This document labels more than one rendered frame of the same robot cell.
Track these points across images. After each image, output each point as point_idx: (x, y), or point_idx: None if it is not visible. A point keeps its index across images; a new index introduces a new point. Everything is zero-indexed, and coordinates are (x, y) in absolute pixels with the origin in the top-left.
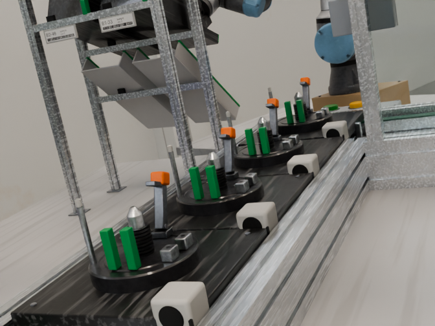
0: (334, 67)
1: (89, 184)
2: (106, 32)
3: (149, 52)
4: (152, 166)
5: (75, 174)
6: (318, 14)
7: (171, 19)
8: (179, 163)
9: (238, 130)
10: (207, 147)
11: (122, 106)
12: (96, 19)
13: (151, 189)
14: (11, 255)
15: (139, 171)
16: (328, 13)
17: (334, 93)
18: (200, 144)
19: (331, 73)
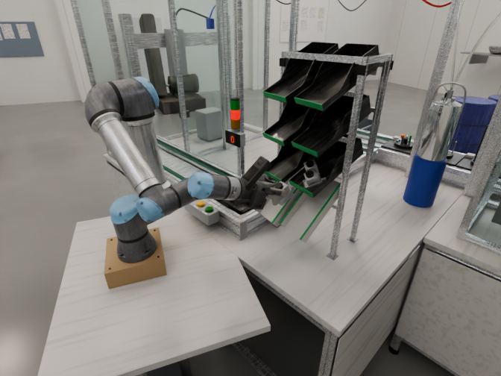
0: (147, 233)
1: (353, 283)
2: (327, 159)
3: (300, 183)
4: (303, 283)
5: (353, 222)
6: (165, 186)
7: (294, 148)
8: (285, 272)
9: (200, 324)
10: (251, 295)
11: (322, 218)
12: (332, 147)
13: (312, 242)
14: (376, 218)
15: (314, 280)
16: (168, 180)
17: (156, 247)
18: (250, 309)
19: (147, 240)
